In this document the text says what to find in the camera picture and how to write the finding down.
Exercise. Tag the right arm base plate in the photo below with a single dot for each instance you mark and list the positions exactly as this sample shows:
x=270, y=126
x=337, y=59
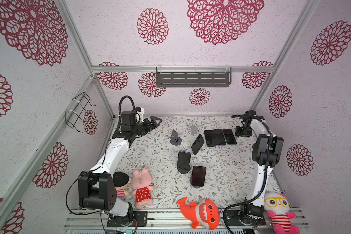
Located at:
x=235, y=217

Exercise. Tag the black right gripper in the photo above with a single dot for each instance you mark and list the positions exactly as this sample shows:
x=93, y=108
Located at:
x=238, y=132

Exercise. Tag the grey round phone stand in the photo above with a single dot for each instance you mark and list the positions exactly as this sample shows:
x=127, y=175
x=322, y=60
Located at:
x=175, y=140

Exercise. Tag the black wire wall rack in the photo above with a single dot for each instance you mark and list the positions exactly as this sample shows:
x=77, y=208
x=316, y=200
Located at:
x=75, y=115

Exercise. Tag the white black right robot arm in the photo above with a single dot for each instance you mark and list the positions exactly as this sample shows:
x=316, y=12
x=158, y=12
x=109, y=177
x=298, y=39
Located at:
x=265, y=155

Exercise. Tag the black-haired boy plush doll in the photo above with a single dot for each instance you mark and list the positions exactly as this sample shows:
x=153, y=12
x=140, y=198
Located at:
x=121, y=181

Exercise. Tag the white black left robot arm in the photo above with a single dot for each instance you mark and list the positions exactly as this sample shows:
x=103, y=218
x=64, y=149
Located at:
x=96, y=187

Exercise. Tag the teal-edged black phone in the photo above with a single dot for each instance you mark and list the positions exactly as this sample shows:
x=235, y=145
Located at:
x=229, y=137

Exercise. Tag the black slab phone stand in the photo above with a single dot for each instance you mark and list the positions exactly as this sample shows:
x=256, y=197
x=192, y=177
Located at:
x=183, y=168

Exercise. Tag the white folding phone stand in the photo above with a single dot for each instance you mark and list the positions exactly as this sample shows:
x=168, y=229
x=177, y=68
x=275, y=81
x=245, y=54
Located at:
x=194, y=129

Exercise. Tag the dark round phone stand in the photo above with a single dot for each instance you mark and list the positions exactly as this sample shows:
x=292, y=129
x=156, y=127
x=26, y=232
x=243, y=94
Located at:
x=197, y=182

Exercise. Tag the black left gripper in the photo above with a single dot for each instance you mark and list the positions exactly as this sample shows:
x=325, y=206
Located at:
x=150, y=127

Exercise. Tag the white pink glasses plush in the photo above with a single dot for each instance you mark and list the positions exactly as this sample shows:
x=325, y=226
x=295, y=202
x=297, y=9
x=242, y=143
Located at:
x=278, y=209

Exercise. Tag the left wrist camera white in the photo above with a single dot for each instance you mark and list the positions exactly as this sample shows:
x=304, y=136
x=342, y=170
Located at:
x=139, y=114

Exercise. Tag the pink pig plush toy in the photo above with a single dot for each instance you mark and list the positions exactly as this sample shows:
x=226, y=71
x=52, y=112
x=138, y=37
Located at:
x=141, y=185

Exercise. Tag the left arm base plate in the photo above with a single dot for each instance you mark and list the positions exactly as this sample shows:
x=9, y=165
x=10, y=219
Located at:
x=132, y=219

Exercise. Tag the black phone reddish screen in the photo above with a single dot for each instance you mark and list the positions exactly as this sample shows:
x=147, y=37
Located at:
x=199, y=171

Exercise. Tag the blue-edged black phone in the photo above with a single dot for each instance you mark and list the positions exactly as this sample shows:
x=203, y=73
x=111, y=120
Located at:
x=219, y=137

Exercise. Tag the grey wall shelf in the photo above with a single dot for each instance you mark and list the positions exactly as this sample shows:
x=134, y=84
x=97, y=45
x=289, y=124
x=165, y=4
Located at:
x=192, y=79

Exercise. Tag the red shark plush toy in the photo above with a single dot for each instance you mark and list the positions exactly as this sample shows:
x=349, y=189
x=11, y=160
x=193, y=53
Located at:
x=205, y=213

